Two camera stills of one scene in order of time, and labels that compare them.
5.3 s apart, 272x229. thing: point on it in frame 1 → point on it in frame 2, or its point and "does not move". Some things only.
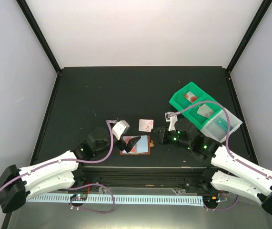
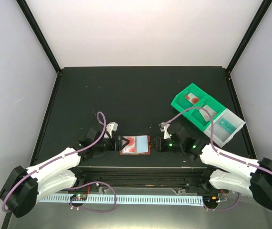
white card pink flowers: [146, 125] → [206, 114]
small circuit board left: [79, 197] does not move
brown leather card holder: [141, 146] does not move
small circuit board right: [210, 200] does not move
